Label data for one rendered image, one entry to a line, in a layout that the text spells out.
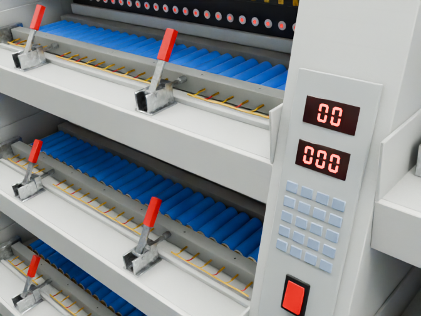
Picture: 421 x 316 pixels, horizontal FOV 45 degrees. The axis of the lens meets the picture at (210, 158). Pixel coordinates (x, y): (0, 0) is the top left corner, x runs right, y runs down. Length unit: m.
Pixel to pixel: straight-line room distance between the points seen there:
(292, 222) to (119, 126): 0.25
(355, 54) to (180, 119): 0.21
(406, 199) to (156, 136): 0.27
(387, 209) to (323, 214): 0.05
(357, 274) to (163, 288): 0.26
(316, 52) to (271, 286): 0.21
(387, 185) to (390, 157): 0.02
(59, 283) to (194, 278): 0.35
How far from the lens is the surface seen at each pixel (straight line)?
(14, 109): 0.97
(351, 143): 0.40
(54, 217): 0.77
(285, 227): 0.44
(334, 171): 0.41
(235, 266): 0.59
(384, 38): 0.39
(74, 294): 0.88
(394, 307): 0.55
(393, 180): 0.42
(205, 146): 0.49
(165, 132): 0.53
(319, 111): 0.41
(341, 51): 0.40
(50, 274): 0.94
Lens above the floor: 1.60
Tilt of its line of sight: 17 degrees down
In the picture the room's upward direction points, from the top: 7 degrees clockwise
